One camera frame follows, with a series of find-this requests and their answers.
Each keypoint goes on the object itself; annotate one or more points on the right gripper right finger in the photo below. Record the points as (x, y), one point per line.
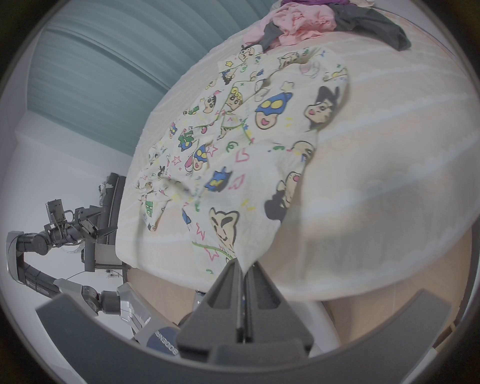
(277, 330)

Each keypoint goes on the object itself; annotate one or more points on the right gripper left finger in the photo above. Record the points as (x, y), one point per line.
(210, 330)

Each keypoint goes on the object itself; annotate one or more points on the white printed pyjama top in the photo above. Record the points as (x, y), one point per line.
(243, 150)

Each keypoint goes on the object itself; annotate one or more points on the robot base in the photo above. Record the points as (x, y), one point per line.
(163, 337)

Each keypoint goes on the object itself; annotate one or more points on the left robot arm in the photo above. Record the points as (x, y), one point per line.
(35, 243)

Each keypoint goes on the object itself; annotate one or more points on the bed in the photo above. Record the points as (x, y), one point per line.
(393, 168)

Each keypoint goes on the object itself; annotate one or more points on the blue-green curtain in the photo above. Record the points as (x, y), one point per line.
(112, 75)

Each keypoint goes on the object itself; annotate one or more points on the dark grey garment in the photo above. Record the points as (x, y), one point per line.
(273, 35)

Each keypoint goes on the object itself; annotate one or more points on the pink garment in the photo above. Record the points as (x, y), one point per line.
(300, 22)

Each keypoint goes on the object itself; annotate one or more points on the black garment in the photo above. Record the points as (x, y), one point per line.
(375, 26)

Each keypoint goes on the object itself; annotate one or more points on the purple garment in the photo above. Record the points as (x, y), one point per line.
(311, 3)

